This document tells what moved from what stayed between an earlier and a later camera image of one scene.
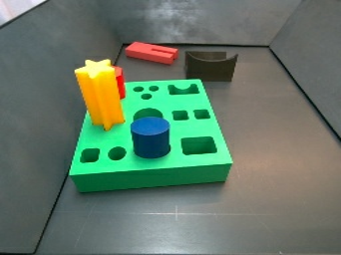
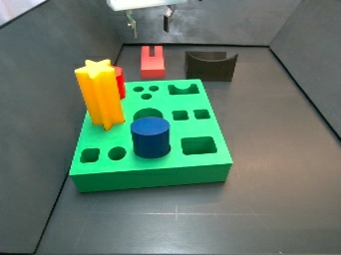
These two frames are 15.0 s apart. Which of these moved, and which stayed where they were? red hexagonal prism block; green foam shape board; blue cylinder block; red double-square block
Moved: red double-square block
Stayed: green foam shape board; red hexagonal prism block; blue cylinder block
